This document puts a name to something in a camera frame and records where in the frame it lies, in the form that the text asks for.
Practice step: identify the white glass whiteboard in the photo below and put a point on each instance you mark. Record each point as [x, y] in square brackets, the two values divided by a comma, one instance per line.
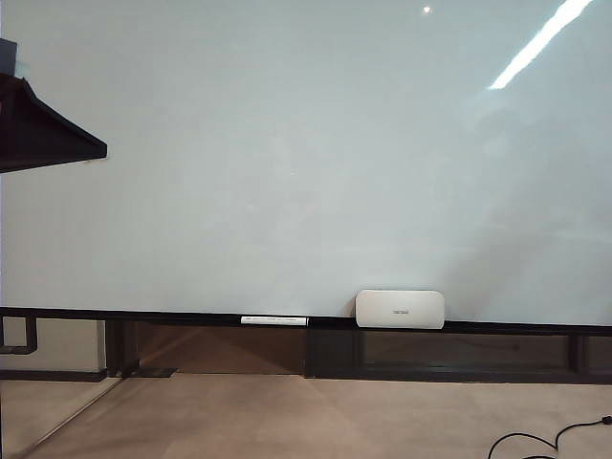
[287, 143]

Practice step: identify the white rectangular board eraser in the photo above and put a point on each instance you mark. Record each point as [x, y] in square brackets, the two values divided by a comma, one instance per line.
[399, 311]

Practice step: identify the black pipe bracket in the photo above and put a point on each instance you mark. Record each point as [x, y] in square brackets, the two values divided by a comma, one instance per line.
[31, 334]

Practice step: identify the black whiteboard tray ledge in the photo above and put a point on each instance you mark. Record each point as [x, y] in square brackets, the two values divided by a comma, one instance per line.
[526, 329]

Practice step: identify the black skirting board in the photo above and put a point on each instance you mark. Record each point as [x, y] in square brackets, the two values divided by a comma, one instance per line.
[48, 376]

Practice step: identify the white marker pen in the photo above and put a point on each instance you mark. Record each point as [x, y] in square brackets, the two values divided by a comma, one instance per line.
[275, 321]

